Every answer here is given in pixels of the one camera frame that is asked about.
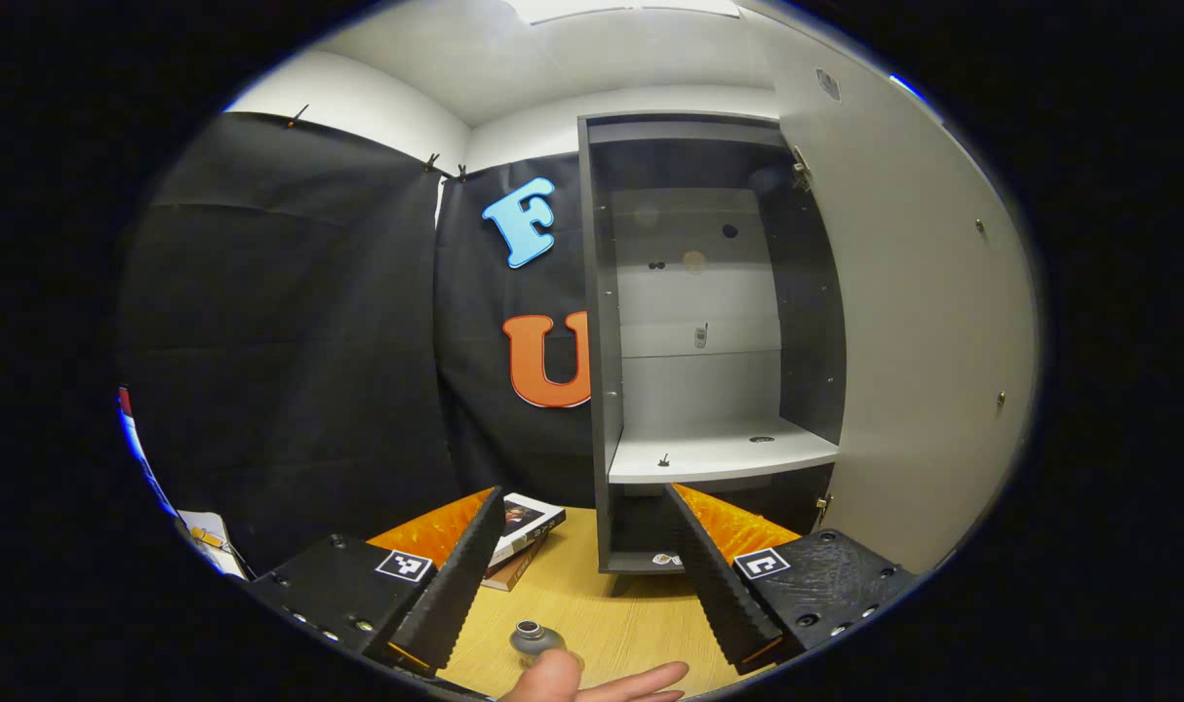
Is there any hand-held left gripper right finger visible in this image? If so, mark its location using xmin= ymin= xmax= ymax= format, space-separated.
xmin=662 ymin=483 xmax=920 ymax=677

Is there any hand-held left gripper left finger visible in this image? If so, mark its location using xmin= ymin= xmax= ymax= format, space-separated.
xmin=246 ymin=485 xmax=508 ymax=681

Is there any silver bottle with pink label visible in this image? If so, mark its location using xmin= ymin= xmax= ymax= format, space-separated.
xmin=509 ymin=619 xmax=569 ymax=672

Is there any dark grey cabinet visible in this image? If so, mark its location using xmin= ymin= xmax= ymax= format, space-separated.
xmin=577 ymin=110 xmax=849 ymax=576

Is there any beige cabinet door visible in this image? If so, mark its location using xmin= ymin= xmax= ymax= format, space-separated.
xmin=738 ymin=0 xmax=1042 ymax=576

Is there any white cabinet shelf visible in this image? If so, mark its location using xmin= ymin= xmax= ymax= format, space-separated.
xmin=607 ymin=417 xmax=840 ymax=486

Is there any brown book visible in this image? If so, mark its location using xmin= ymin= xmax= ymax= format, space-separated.
xmin=480 ymin=541 xmax=546 ymax=593

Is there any book with dark cover picture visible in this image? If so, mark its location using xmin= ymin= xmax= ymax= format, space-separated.
xmin=488 ymin=492 xmax=568 ymax=569

